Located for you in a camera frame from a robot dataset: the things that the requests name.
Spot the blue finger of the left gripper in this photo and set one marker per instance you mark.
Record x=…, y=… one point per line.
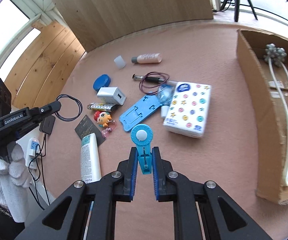
x=47, y=108

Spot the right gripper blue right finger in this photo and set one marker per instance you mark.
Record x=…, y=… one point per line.
x=160, y=170

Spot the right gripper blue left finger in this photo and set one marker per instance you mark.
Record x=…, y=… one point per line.
x=129, y=170

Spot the blue mini fan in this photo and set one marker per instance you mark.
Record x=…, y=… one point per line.
x=141, y=136

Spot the white blue lotion tube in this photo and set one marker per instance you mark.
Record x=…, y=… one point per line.
x=90, y=160

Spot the cartoon doll keychain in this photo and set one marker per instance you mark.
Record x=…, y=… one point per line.
x=105, y=122

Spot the blue phone stand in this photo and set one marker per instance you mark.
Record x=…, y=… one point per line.
x=138, y=112

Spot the white usb charger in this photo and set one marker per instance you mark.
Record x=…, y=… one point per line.
x=112, y=95

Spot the clear blue spray bottle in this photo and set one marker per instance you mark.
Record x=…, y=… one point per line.
x=165, y=94

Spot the black gel pen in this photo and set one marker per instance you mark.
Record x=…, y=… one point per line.
x=150, y=79

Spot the small pink bottle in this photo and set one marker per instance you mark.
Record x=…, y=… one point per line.
x=147, y=59

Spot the white massager with grey balls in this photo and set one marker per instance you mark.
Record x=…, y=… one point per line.
x=276, y=56

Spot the white gloved left hand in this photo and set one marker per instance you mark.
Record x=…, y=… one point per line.
x=14, y=183

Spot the black power adapter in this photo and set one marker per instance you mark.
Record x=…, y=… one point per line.
x=47, y=124

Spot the white power strip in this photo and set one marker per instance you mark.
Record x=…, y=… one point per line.
x=32, y=153

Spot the pine slatted board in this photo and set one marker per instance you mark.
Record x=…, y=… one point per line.
x=42, y=70

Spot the patterned tissue pack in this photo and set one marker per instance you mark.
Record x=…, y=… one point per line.
x=188, y=110

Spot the patterned lighter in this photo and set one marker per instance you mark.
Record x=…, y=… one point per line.
x=103, y=107

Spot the blue round cap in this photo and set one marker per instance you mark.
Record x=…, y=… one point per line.
x=102, y=81

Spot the translucent white cap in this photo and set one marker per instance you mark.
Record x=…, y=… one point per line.
x=119, y=62

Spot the brown cardboard box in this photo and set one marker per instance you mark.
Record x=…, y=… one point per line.
x=269, y=110

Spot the light wooden board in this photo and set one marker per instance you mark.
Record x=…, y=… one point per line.
x=96, y=22

